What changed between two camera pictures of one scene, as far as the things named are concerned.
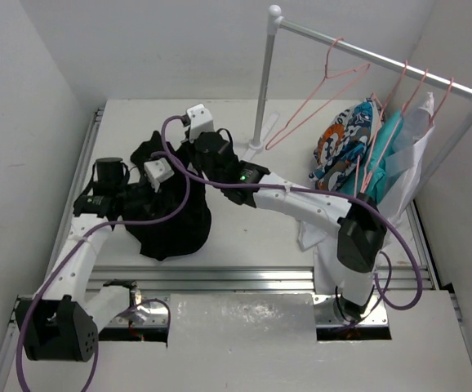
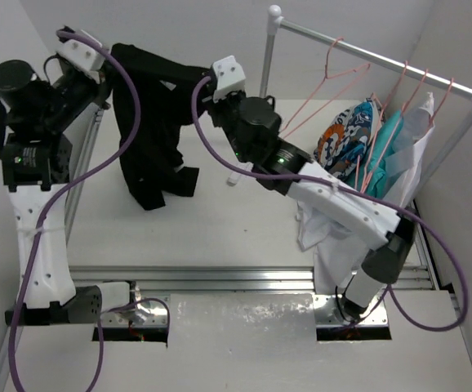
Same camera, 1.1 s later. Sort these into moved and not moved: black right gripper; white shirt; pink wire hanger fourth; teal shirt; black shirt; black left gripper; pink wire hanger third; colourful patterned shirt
Moved: black left gripper; black shirt; black right gripper
Not moved: pink wire hanger fourth; white shirt; pink wire hanger third; teal shirt; colourful patterned shirt
